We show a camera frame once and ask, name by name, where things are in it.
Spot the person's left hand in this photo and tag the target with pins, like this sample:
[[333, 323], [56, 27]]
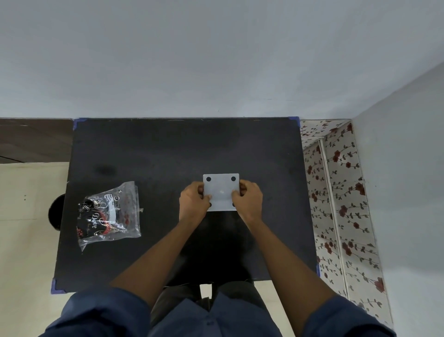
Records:
[[190, 205]]

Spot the person's right hand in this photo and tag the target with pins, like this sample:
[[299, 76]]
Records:
[[250, 205]]

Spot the person's left thumb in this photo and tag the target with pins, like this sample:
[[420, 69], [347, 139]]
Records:
[[205, 198]]

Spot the person's right thumb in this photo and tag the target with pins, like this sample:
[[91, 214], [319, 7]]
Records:
[[236, 198]]

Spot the white square plate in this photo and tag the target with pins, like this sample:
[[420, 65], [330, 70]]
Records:
[[221, 191]]

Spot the person's left forearm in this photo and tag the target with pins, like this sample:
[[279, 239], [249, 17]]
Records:
[[163, 257]]

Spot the person's right forearm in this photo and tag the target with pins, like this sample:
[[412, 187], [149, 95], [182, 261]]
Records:
[[281, 264]]

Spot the blue tape corner piece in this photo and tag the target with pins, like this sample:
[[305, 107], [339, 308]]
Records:
[[79, 123], [55, 286], [295, 120], [317, 270]]

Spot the clear plastic bag of items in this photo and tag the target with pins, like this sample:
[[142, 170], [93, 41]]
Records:
[[107, 217]]

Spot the floral patterned panel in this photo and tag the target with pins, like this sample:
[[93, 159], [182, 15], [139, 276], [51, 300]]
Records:
[[347, 215]]

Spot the dark blue shirt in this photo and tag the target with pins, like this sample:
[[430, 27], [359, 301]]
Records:
[[215, 321]]

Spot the black round stool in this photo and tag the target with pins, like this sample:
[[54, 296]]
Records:
[[56, 212]]

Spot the dark brown wooden panel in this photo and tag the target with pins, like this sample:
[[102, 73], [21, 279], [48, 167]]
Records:
[[34, 139]]

